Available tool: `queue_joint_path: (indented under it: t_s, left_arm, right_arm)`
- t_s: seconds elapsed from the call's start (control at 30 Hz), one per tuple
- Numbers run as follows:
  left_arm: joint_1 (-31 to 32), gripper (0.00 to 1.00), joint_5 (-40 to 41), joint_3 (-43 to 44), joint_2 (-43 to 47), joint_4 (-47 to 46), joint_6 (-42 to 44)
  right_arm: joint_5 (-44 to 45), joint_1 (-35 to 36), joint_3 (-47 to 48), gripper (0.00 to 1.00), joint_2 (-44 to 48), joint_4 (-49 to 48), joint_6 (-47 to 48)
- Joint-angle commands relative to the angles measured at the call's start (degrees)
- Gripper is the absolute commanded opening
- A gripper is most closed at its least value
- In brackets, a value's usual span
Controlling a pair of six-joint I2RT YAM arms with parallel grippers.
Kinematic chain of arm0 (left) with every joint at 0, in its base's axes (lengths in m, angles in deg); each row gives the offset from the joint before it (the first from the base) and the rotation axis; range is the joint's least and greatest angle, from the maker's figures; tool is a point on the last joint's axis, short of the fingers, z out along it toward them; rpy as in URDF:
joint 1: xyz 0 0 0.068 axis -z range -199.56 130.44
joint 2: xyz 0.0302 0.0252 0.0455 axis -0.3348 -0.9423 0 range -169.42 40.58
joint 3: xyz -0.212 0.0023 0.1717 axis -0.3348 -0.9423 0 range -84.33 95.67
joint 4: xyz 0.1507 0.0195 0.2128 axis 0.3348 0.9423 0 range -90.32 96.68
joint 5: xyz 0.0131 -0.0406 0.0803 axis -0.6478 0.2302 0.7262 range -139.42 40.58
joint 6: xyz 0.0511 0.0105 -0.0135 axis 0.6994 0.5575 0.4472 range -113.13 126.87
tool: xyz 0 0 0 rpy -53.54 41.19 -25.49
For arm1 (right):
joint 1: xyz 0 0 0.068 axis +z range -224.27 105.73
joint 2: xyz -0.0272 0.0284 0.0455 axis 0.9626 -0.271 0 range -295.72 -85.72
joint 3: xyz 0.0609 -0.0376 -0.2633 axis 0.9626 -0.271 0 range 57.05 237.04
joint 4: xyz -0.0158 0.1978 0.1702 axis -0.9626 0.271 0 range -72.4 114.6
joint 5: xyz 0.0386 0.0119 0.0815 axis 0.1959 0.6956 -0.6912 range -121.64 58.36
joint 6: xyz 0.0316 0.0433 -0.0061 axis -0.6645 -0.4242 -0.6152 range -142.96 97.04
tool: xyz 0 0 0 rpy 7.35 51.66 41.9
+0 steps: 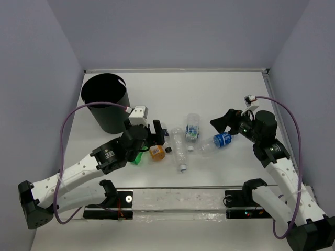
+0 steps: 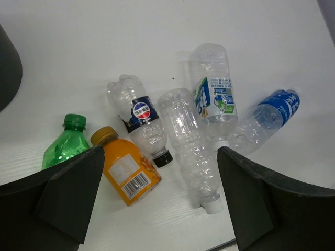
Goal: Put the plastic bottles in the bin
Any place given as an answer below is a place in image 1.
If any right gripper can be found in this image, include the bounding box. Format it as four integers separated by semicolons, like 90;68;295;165
209;108;261;143

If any orange plastic bottle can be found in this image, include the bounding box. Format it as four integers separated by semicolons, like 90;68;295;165
149;145;172;162

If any blue label plastic bottle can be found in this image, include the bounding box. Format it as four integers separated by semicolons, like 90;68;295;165
198;132;235;157

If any clear long plastic bottle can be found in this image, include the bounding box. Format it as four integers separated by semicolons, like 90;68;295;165
170;127;188;173

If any green plastic bottle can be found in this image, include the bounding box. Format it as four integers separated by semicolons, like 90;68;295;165
131;152;144;165

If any green white label bottle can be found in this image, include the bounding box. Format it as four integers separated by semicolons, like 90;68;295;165
185;113;200;152

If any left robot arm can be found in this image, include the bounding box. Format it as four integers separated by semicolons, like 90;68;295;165
18;120;165;229

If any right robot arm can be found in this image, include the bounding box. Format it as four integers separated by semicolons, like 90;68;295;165
210;109;334;250

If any black cylindrical bin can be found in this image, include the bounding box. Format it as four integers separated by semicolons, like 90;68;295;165
81;73;130;134

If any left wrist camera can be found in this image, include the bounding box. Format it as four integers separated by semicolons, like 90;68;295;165
128;106;148;127

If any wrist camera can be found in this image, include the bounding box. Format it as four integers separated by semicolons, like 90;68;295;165
128;106;148;127
243;95;259;113

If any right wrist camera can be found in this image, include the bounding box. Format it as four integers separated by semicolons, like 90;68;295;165
243;95;259;113

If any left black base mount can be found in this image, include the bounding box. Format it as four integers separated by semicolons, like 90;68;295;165
83;189;133;220

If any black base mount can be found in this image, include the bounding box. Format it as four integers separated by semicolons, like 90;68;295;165
222;190;272;220
83;189;133;220

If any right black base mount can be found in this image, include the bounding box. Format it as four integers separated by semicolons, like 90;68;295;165
222;190;272;220

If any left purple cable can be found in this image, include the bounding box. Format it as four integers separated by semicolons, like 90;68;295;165
53;101;131;225

